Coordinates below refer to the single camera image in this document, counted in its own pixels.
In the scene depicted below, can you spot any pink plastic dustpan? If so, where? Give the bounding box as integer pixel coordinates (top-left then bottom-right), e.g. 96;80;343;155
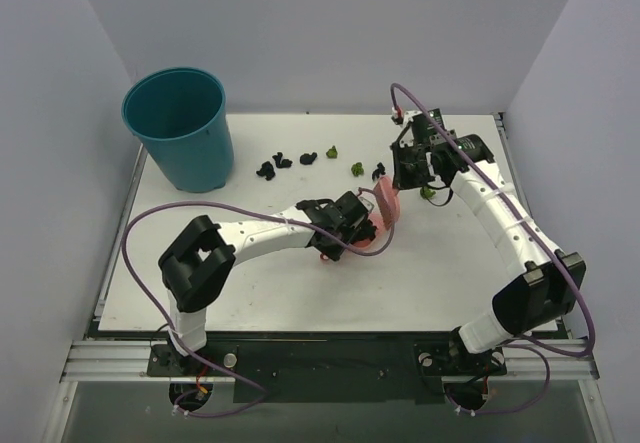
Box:
320;212;399;261

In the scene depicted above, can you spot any aluminium table frame rail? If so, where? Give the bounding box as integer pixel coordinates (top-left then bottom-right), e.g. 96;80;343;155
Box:
62;112;600;382

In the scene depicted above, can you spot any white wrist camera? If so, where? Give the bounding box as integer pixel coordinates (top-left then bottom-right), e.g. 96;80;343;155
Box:
357;192;375;213
391;107;422;126

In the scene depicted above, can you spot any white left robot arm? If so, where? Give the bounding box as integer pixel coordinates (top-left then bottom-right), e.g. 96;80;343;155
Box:
158;191;379;375

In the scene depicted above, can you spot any black paper scrap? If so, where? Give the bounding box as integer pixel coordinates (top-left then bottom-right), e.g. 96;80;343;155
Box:
299;152;318;166
371;162;386;181
272;152;293;169
256;161;276;181

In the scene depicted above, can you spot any teal plastic bucket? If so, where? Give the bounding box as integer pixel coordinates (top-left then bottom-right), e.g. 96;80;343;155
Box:
121;67;234;193

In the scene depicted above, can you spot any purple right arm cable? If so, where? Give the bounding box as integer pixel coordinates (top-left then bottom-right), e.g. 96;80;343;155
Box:
388;82;599;418

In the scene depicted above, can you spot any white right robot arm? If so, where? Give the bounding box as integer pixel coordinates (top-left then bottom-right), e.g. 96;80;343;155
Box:
390;109;586;372

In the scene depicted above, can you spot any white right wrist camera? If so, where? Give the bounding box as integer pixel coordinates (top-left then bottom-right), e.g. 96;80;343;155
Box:
391;107;422;126

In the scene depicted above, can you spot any pink hand brush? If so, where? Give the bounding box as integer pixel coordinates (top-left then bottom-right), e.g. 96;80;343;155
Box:
373;176;400;230

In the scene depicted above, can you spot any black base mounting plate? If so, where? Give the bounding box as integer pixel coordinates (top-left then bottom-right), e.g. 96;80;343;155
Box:
147;331;507;407

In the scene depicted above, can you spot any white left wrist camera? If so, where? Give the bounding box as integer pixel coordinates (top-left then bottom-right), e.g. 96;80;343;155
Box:
357;192;375;213

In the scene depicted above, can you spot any green paper scrap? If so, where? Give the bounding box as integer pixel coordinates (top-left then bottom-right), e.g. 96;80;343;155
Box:
326;146;338;159
420;187;436;200
350;162;365;177

